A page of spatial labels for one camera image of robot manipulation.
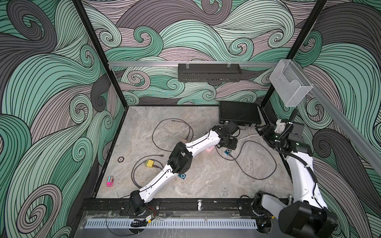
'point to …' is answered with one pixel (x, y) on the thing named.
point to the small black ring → (120, 159)
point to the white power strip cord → (245, 137)
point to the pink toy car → (109, 181)
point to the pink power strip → (209, 149)
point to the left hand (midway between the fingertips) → (235, 144)
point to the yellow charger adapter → (149, 163)
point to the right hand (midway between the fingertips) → (257, 130)
